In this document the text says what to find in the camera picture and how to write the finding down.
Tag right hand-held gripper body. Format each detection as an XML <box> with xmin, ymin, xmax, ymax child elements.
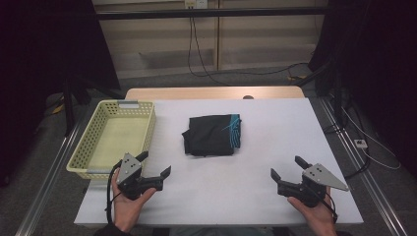
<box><xmin>277</xmin><ymin>162</ymin><xmax>349</xmax><ymax>208</ymax></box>

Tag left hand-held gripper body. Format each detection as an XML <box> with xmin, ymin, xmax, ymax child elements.
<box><xmin>116</xmin><ymin>152</ymin><xmax>164</xmax><ymax>202</ymax></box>

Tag pale yellow plastic basket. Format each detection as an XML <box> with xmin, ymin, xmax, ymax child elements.
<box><xmin>66</xmin><ymin>99</ymin><xmax>157</xmax><ymax>181</ymax></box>

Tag black shorts with blue stripes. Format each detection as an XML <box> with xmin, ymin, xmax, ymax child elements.
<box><xmin>181</xmin><ymin>113</ymin><xmax>243</xmax><ymax>158</ymax></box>

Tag person's right hand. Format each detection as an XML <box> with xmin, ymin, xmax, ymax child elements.
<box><xmin>287</xmin><ymin>185</ymin><xmax>337</xmax><ymax>236</ymax></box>

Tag person's left hand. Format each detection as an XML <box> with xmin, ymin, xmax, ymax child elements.
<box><xmin>110</xmin><ymin>168</ymin><xmax>157</xmax><ymax>233</ymax></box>

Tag white table mat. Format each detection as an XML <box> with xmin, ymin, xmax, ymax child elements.
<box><xmin>74</xmin><ymin>97</ymin><xmax>365</xmax><ymax>227</ymax></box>

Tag black metal stand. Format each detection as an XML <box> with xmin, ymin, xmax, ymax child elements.
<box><xmin>314</xmin><ymin>62</ymin><xmax>350</xmax><ymax>130</ymax></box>

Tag black tripod stand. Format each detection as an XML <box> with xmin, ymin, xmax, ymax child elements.
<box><xmin>61</xmin><ymin>73</ymin><xmax>126</xmax><ymax>138</ymax></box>

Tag wooden table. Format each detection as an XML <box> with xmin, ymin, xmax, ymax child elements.
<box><xmin>125</xmin><ymin>86</ymin><xmax>306</xmax><ymax>101</ymax></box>

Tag black curtain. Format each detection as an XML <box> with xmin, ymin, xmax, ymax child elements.
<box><xmin>307</xmin><ymin>0</ymin><xmax>417</xmax><ymax>180</ymax></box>
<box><xmin>0</xmin><ymin>0</ymin><xmax>121</xmax><ymax>186</ymax></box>

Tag black horizontal metal bar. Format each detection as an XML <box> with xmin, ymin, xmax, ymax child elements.
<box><xmin>94</xmin><ymin>6</ymin><xmax>329</xmax><ymax>22</ymax></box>

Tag right hand-held gripper cable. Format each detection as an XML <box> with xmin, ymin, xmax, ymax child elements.
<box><xmin>307</xmin><ymin>186</ymin><xmax>339</xmax><ymax>224</ymax></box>

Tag hand-held gripper cable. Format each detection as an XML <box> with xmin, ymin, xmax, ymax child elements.
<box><xmin>105</xmin><ymin>164</ymin><xmax>123</xmax><ymax>226</ymax></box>
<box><xmin>307</xmin><ymin>186</ymin><xmax>339</xmax><ymax>224</ymax></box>

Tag left hand-held gripper cable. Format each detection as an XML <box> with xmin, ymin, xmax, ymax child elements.
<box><xmin>105</xmin><ymin>164</ymin><xmax>123</xmax><ymax>226</ymax></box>

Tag black cable by power strip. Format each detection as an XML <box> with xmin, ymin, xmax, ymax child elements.
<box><xmin>322</xmin><ymin>123</ymin><xmax>372</xmax><ymax>180</ymax></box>

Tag metal floor rail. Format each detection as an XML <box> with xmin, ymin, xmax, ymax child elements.
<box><xmin>318</xmin><ymin>96</ymin><xmax>410</xmax><ymax>236</ymax></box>
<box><xmin>14</xmin><ymin>119</ymin><xmax>85</xmax><ymax>236</ymax></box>

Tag white cable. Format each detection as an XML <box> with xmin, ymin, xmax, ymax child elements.
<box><xmin>340</xmin><ymin>106</ymin><xmax>402</xmax><ymax>171</ymax></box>

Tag black floor cable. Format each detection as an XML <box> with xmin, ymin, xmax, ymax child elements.
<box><xmin>209</xmin><ymin>62</ymin><xmax>310</xmax><ymax>87</ymax></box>

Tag black hanging cable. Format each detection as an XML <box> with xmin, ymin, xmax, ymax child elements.
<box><xmin>187</xmin><ymin>8</ymin><xmax>230</xmax><ymax>87</ymax></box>

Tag white wall socket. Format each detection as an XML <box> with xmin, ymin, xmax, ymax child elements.
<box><xmin>183</xmin><ymin>0</ymin><xmax>209</xmax><ymax>10</ymax></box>

